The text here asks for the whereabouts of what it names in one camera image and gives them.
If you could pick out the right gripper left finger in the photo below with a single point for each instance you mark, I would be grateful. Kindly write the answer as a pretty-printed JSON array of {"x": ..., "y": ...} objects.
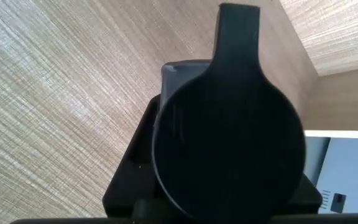
[{"x": 126, "y": 186}]

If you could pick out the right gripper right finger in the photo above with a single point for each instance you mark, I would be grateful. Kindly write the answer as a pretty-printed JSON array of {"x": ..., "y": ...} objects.
[{"x": 309, "y": 199}]

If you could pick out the black round frying pan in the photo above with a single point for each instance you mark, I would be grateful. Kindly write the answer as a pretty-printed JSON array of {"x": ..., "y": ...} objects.
[{"x": 228, "y": 140}]

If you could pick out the grey box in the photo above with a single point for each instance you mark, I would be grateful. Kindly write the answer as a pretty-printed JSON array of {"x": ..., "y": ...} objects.
[{"x": 179, "y": 77}]

